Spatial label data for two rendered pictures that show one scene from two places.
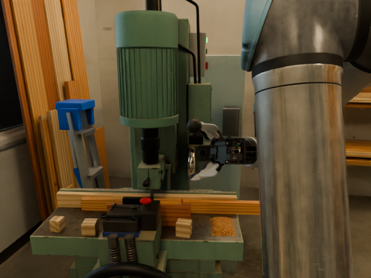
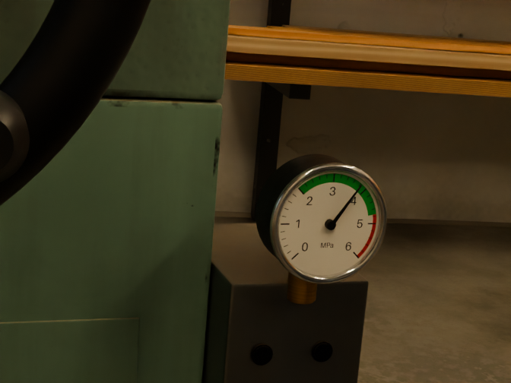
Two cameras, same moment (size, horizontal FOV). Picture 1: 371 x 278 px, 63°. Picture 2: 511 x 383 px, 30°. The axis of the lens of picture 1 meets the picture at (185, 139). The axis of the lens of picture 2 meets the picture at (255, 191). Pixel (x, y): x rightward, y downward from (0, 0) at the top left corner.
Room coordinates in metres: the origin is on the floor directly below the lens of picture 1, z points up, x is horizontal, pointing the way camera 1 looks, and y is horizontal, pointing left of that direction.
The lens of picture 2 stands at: (0.25, 0.07, 0.78)
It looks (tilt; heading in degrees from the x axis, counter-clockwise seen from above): 13 degrees down; 338
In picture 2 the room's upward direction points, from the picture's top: 5 degrees clockwise
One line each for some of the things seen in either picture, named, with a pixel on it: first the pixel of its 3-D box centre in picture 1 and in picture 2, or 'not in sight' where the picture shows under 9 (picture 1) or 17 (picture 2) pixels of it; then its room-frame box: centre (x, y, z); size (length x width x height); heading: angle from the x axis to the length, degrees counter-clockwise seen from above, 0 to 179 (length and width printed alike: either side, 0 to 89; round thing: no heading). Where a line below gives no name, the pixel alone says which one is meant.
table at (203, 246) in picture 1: (139, 237); not in sight; (0.80, 0.14, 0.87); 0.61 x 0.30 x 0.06; 87
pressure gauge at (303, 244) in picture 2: not in sight; (315, 232); (0.69, -0.14, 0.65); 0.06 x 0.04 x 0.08; 87
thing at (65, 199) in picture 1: (146, 201); not in sight; (0.93, 0.13, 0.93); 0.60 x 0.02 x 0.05; 87
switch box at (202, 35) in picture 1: (197, 55); not in sight; (1.22, -0.05, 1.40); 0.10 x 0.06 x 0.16; 177
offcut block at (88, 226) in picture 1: (90, 226); not in sight; (0.78, 0.27, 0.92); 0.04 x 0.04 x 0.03; 1
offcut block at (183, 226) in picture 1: (184, 228); not in sight; (0.77, 0.00, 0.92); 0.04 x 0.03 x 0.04; 77
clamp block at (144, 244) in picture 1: (132, 240); not in sight; (0.72, 0.14, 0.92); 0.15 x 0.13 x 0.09; 87
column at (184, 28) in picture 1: (160, 117); not in sight; (1.20, 0.10, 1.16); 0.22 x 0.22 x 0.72; 87
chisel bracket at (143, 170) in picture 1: (152, 172); not in sight; (0.93, 0.11, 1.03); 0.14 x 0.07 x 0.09; 177
